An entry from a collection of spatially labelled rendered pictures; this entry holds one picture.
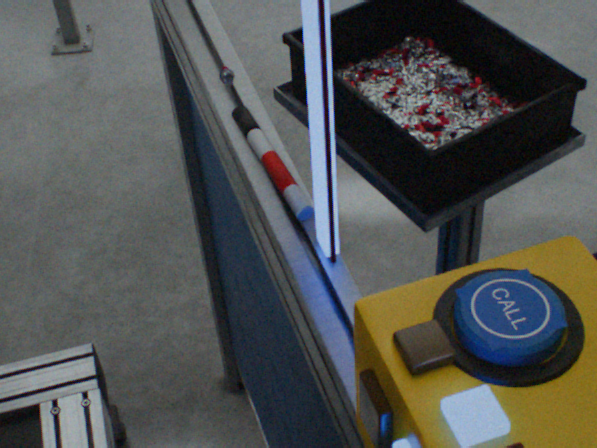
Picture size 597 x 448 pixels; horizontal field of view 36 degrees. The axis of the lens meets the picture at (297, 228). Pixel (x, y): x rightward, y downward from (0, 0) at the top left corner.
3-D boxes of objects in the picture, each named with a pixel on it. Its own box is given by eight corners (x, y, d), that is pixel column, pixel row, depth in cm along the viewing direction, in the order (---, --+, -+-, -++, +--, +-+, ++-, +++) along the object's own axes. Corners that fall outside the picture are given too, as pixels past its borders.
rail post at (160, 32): (252, 386, 162) (188, 2, 107) (230, 392, 161) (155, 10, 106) (245, 369, 165) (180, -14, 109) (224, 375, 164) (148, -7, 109)
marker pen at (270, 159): (314, 203, 68) (246, 102, 77) (296, 210, 67) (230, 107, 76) (315, 218, 69) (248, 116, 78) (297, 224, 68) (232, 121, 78)
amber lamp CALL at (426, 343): (456, 363, 33) (457, 353, 32) (411, 378, 32) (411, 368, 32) (435, 326, 34) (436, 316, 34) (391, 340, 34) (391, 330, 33)
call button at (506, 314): (581, 358, 33) (588, 329, 32) (482, 391, 33) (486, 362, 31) (527, 282, 36) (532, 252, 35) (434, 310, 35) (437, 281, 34)
